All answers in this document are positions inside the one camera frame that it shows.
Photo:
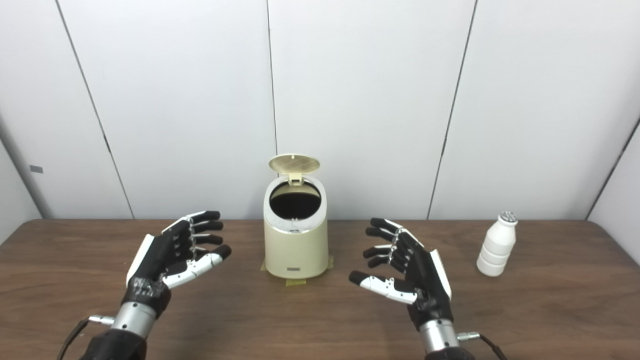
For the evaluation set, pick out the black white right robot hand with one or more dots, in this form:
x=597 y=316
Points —
x=425 y=280

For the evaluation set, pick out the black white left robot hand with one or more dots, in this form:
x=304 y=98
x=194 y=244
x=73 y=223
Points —
x=157 y=262

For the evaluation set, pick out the small white plastic bottle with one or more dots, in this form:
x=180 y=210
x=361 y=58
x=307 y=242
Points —
x=496 y=247

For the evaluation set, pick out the cream-colored bin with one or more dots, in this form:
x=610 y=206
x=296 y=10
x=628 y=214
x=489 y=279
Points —
x=296 y=250

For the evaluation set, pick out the round cream bin lid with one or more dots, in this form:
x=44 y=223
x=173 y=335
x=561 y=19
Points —
x=294 y=163

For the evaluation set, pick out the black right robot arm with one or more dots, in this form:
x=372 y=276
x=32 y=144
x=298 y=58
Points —
x=440 y=340

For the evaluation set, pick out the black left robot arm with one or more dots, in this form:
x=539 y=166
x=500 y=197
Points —
x=127 y=325

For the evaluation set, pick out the small grey wall tag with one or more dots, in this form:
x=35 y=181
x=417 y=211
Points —
x=36 y=169

